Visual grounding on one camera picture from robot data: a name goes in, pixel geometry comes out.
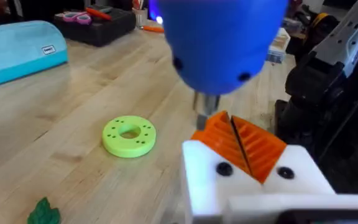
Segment blue electric screwdriver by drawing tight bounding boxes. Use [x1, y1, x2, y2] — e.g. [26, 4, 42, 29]
[156, 0, 289, 131]

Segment small white box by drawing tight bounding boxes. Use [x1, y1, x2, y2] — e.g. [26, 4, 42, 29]
[266, 27, 291, 64]

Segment cup with tools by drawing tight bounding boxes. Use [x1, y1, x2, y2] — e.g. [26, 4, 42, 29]
[131, 0, 149, 29]

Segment white orange left gripper left finger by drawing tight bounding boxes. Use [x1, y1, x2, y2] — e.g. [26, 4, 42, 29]
[181, 110, 263, 224]

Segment green leafy vegetable toy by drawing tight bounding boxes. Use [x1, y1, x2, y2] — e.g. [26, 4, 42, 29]
[27, 197, 62, 224]

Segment teal zip bag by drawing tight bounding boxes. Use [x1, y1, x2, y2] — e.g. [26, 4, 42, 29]
[0, 20, 70, 91]

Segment pink scissors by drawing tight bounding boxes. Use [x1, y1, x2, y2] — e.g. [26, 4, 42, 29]
[62, 11, 93, 26]

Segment black tool case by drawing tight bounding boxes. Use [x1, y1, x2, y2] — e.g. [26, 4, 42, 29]
[53, 6, 137, 48]

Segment yellow and black tool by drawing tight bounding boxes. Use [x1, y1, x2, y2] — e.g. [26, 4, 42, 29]
[308, 12, 340, 43]

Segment green disc with holes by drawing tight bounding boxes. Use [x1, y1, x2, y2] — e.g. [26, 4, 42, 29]
[101, 115, 157, 159]

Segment white orange left gripper right finger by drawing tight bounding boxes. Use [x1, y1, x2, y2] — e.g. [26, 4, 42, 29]
[230, 115, 336, 196]

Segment orange pen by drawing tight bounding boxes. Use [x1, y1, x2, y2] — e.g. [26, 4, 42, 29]
[85, 7, 113, 22]
[140, 25, 165, 34]

